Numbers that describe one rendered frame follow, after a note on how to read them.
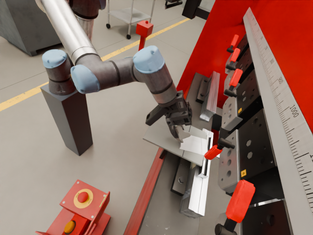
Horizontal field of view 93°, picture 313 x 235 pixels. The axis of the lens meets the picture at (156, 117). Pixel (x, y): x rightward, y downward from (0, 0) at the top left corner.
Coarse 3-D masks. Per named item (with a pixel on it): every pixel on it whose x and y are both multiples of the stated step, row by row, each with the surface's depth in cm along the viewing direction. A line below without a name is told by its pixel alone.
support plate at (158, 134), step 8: (160, 120) 69; (152, 128) 65; (160, 128) 66; (168, 128) 67; (184, 128) 69; (192, 128) 71; (144, 136) 61; (152, 136) 62; (160, 136) 63; (168, 136) 64; (200, 136) 69; (160, 144) 61; (168, 144) 62; (176, 144) 63; (176, 152) 60; (184, 152) 61; (192, 152) 62; (192, 160) 60; (200, 160) 60
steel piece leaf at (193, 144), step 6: (186, 138) 66; (192, 138) 66; (198, 138) 67; (180, 144) 61; (186, 144) 64; (192, 144) 64; (198, 144) 65; (186, 150) 62; (192, 150) 62; (198, 150) 63
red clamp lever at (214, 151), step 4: (220, 140) 37; (224, 140) 36; (220, 144) 37; (224, 144) 36; (228, 144) 36; (212, 148) 40; (216, 148) 39; (220, 148) 38; (228, 148) 37; (232, 148) 37; (208, 152) 42; (212, 152) 40; (216, 152) 39; (220, 152) 39; (204, 156) 43; (208, 156) 42; (212, 156) 41
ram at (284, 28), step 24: (264, 0) 68; (288, 0) 45; (312, 0) 33; (264, 24) 55; (288, 24) 39; (312, 24) 30; (288, 48) 34; (312, 48) 27; (264, 72) 40; (288, 72) 30; (312, 72) 25; (264, 96) 35; (312, 96) 23; (312, 120) 21; (288, 144) 23; (288, 168) 21; (288, 192) 20; (312, 216) 16
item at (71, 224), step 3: (69, 222) 60; (72, 222) 59; (66, 225) 59; (69, 225) 59; (72, 225) 59; (66, 228) 58; (69, 228) 58; (72, 228) 58; (66, 231) 57; (69, 231) 57
